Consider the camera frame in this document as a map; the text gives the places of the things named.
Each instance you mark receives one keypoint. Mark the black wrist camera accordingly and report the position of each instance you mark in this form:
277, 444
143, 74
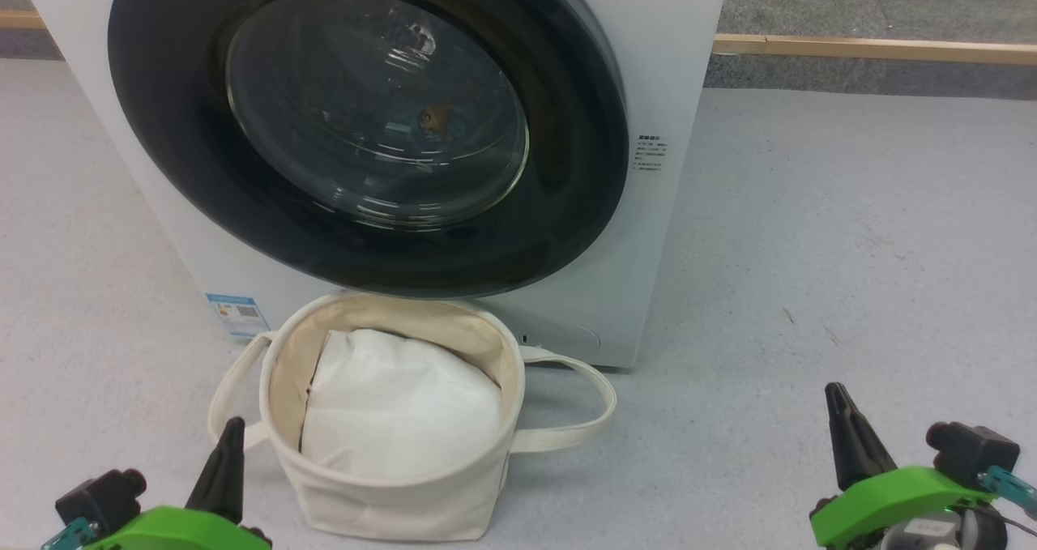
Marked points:
972, 449
101, 497

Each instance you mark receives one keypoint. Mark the cream canvas laundry basket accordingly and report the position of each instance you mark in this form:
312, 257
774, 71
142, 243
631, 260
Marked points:
389, 509

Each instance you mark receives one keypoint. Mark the white front-load washing machine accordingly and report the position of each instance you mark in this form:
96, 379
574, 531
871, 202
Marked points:
672, 234

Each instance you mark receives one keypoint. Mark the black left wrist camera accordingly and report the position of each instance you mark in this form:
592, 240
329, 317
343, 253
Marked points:
101, 497

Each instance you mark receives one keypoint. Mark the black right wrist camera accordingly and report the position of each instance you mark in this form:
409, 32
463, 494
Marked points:
972, 449

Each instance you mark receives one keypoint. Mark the black round glass washer door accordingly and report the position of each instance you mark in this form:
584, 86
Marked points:
170, 145

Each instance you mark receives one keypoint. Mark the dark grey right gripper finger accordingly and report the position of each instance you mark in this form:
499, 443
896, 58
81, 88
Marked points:
859, 445

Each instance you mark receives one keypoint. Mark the white cushion basket filler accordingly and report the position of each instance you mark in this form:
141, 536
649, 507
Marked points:
405, 404

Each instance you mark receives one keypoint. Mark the blue energy label sticker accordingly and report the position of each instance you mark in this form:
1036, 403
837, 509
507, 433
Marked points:
237, 315

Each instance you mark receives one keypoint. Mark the round drain filter cover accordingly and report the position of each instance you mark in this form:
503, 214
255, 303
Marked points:
567, 341

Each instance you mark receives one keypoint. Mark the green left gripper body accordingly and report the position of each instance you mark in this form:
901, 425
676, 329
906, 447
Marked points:
178, 530

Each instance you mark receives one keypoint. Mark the blue bear print garment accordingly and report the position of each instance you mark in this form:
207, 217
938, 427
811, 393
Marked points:
435, 117

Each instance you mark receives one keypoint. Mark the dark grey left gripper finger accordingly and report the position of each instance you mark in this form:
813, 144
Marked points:
223, 477

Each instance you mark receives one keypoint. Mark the small printed text label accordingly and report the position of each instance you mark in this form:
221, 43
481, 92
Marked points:
651, 153

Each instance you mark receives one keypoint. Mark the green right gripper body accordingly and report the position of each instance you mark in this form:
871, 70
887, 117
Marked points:
891, 501

